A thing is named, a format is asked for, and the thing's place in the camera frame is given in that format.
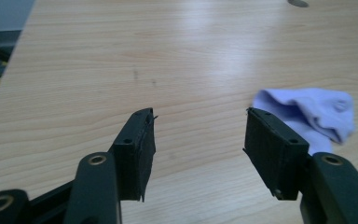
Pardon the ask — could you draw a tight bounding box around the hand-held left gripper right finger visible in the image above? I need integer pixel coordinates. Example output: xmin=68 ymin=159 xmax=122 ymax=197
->
xmin=242 ymin=106 xmax=310 ymax=201

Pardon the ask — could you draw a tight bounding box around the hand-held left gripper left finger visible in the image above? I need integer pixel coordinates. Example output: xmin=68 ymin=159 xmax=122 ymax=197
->
xmin=110 ymin=107 xmax=157 ymax=202

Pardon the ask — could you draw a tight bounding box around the lavender ankle sock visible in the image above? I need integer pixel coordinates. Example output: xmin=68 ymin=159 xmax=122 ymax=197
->
xmin=252 ymin=88 xmax=355 ymax=156

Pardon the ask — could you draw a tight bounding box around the grey round cable grommet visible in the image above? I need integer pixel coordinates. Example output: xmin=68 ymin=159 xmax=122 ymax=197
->
xmin=287 ymin=0 xmax=310 ymax=8

